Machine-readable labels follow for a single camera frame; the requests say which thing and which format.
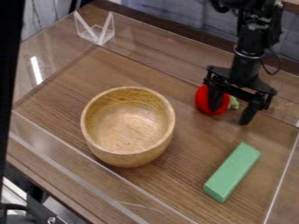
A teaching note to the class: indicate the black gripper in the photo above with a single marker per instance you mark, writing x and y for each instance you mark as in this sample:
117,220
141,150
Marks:
255,92

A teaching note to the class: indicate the red plush fruit green leaves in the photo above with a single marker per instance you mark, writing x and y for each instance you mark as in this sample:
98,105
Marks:
229,102

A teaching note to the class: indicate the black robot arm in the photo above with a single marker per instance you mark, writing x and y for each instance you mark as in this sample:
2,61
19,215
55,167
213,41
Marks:
259,30

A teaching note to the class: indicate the green rectangular block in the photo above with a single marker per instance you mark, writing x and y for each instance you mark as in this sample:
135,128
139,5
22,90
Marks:
234,169

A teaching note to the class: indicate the wooden bowl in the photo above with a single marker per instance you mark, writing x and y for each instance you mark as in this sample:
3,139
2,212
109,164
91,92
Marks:
127,124

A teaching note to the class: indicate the clear acrylic tray enclosure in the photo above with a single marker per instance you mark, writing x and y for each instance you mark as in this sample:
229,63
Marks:
65,71

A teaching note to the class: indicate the black metal bracket with cable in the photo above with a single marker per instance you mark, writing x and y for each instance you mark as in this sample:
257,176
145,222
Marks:
20,211

